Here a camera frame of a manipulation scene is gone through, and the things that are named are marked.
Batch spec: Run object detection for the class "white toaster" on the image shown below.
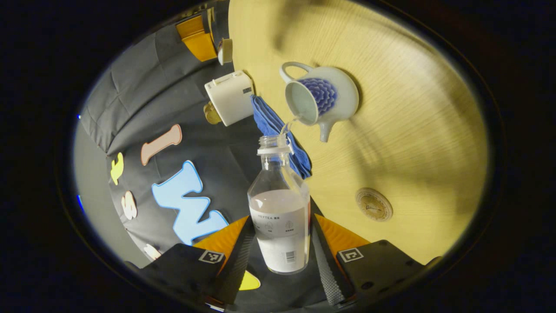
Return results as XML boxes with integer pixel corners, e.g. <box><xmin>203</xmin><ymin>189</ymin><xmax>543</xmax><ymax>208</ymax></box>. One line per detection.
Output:
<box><xmin>204</xmin><ymin>70</ymin><xmax>255</xmax><ymax>127</ymax></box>

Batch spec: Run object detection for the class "folded blue towel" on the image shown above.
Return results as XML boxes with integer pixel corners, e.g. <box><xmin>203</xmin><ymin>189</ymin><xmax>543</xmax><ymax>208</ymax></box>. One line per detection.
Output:
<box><xmin>251</xmin><ymin>95</ymin><xmax>312</xmax><ymax>180</ymax></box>

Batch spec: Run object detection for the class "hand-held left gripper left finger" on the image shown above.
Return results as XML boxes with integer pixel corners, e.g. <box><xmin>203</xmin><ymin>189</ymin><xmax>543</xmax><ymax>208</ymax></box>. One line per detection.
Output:
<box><xmin>126</xmin><ymin>216</ymin><xmax>257</xmax><ymax>307</ymax></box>

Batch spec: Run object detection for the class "round wooden coaster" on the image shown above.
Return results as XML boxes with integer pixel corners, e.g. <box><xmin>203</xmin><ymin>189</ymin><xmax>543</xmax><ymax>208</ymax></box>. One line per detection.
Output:
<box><xmin>355</xmin><ymin>187</ymin><xmax>394</xmax><ymax>223</ymax></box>

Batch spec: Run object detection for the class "clear plastic water bottle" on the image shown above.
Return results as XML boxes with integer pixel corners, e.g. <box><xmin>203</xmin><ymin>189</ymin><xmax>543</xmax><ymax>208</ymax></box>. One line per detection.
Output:
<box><xmin>248</xmin><ymin>134</ymin><xmax>311</xmax><ymax>275</ymax></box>

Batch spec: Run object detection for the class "black backdrop cloth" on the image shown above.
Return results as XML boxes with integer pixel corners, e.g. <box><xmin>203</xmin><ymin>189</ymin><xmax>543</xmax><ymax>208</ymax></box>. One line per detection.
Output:
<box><xmin>79</xmin><ymin>4</ymin><xmax>335</xmax><ymax>307</ymax></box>

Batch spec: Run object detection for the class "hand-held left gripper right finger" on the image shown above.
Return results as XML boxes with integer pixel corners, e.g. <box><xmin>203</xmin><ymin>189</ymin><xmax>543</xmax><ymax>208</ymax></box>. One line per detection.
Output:
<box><xmin>311</xmin><ymin>213</ymin><xmax>428</xmax><ymax>307</ymax></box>

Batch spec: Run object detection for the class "white blue-patterned teacup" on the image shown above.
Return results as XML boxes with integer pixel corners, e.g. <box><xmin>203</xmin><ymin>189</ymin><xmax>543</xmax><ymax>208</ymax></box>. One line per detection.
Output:
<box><xmin>279</xmin><ymin>61</ymin><xmax>360</xmax><ymax>143</ymax></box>

